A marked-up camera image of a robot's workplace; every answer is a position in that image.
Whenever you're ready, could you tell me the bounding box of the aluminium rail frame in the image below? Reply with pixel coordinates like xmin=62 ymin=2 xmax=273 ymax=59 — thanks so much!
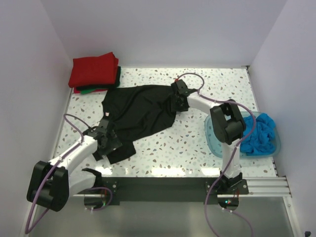
xmin=246 ymin=158 xmax=293 ymax=198

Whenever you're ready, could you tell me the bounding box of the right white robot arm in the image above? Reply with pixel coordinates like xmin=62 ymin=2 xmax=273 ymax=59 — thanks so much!
xmin=171 ymin=80 xmax=246 ymax=194

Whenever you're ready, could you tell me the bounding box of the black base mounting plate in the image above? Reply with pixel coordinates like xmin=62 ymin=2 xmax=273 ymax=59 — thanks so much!
xmin=102 ymin=177 xmax=249 ymax=205

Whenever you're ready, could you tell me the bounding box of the red folded t shirt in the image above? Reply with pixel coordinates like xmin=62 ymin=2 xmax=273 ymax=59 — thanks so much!
xmin=68 ymin=52 xmax=119 ymax=88

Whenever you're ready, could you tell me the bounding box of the green folded t shirt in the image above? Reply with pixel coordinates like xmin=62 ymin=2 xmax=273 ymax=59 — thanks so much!
xmin=80 ymin=89 xmax=108 ymax=94

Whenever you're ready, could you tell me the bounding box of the dark folded t shirt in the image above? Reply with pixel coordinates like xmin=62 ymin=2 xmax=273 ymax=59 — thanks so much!
xmin=74 ymin=66 xmax=121 ymax=93

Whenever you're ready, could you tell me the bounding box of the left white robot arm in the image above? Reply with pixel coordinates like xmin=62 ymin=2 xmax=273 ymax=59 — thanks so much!
xmin=27 ymin=119 xmax=122 ymax=212

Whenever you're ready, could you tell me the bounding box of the blue crumpled t shirt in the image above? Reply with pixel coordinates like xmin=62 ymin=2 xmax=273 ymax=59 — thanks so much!
xmin=240 ymin=113 xmax=276 ymax=156

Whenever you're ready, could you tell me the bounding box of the black t shirt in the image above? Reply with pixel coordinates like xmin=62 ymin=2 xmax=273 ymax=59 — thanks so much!
xmin=102 ymin=85 xmax=176 ymax=164

